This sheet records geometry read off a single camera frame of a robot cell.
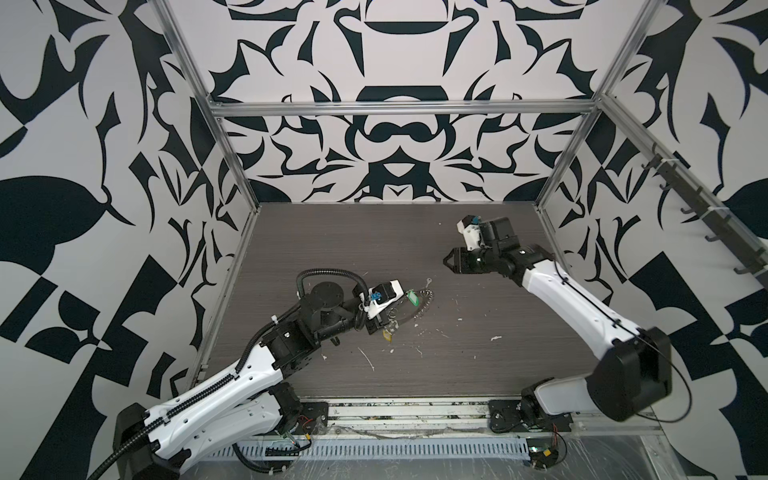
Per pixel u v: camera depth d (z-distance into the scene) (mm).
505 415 742
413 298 681
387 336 760
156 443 396
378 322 573
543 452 710
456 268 755
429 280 991
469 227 746
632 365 406
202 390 436
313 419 732
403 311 676
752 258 500
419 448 712
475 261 698
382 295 518
